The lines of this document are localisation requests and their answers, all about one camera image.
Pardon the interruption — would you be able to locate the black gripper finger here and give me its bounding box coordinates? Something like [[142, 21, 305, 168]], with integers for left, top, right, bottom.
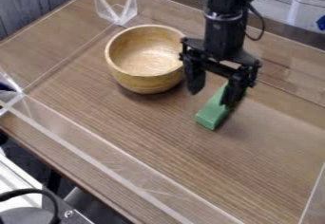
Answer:
[[184, 54, 206, 95], [221, 73, 249, 108]]

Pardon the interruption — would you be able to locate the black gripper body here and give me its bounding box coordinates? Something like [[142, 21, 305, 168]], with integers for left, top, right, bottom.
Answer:
[[180, 37, 262, 87]]

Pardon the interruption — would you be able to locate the green rectangular block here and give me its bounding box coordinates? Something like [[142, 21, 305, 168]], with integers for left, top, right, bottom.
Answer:
[[194, 84, 236, 130]]

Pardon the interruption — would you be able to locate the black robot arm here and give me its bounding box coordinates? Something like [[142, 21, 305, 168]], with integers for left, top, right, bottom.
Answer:
[[181, 0, 265, 108]]

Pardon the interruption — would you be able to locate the brown wooden bowl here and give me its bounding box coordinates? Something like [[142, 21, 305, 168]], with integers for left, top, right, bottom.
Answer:
[[105, 25, 185, 94]]

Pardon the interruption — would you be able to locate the white container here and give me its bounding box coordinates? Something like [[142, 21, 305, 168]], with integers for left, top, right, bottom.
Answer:
[[288, 0, 325, 34]]

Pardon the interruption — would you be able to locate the clear acrylic corner bracket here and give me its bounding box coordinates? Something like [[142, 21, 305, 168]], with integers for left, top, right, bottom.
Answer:
[[94, 0, 138, 26]]

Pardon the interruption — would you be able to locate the clear acrylic front wall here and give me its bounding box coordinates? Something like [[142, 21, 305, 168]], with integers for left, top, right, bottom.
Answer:
[[0, 73, 244, 224]]

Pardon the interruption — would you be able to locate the grey metal bracket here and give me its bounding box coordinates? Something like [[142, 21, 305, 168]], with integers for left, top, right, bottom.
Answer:
[[43, 188, 95, 224]]

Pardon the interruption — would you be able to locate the black cable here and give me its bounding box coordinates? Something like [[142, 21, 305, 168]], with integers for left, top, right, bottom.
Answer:
[[0, 187, 62, 224]]

